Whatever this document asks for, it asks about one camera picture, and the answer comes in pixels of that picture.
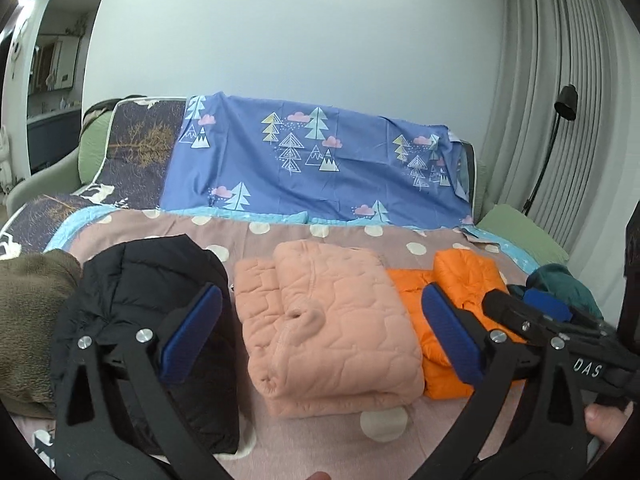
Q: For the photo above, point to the black puffer jacket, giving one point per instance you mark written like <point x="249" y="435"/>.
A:
<point x="135" y="285"/>

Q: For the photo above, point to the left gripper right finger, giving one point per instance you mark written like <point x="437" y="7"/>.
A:
<point x="523" y="421"/>

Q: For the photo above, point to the grey curtain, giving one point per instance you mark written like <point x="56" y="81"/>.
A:
<point x="563" y="136"/>

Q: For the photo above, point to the pink polka-dot bedspread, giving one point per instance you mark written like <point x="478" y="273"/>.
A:
<point x="379" y="445"/>

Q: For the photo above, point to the person's right hand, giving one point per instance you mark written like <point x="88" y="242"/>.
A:
<point x="606" y="422"/>

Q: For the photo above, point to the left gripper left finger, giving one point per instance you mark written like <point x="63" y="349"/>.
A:
<point x="89" y="442"/>

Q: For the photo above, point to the blue tree-print sheet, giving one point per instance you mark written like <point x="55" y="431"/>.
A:
<point x="255" y="156"/>

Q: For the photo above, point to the dark tree-print cushion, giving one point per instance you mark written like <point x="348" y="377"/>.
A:
<point x="126" y="169"/>

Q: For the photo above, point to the green pillow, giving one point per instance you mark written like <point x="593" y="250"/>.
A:
<point x="517" y="229"/>

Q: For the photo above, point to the pink quilted jacket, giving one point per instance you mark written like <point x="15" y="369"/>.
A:
<point x="325" y="331"/>

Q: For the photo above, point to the olive brown fleece garment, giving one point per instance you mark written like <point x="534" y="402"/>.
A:
<point x="34" y="288"/>

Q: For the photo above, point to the dark green garment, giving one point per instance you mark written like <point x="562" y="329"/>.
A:
<point x="556" y="279"/>

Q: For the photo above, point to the black floor lamp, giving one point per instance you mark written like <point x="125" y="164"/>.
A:
<point x="565" y="108"/>

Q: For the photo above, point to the orange puffer jacket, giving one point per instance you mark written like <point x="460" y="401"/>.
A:
<point x="445" y="308"/>

